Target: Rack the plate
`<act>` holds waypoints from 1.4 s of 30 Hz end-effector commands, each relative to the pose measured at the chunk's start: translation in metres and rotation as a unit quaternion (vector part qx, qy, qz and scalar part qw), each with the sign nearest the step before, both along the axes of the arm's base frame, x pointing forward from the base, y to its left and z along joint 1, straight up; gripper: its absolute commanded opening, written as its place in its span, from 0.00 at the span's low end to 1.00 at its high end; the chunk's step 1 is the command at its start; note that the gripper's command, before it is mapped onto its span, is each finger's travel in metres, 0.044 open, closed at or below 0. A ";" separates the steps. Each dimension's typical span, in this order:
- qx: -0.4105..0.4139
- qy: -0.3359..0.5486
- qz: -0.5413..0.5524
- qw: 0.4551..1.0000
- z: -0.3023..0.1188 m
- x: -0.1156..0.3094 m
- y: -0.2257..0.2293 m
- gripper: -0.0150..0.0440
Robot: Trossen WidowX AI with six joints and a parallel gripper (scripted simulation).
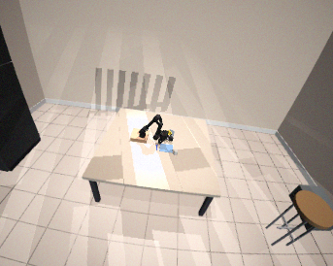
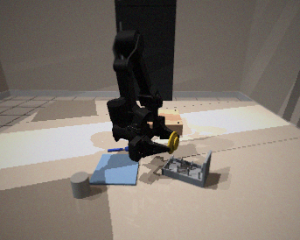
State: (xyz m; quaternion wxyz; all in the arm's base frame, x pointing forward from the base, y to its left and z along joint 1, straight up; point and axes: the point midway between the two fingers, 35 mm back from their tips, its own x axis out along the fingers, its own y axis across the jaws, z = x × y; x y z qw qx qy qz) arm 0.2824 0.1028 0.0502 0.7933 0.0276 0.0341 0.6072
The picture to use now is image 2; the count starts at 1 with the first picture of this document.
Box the yellow round plate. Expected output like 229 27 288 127
167 131 179 154

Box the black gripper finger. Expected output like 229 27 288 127
159 120 173 139
142 136 171 158

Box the grey dish rack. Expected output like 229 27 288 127
162 150 212 188

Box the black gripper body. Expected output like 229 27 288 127
124 116 165 162

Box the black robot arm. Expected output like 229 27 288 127
107 30 163 142

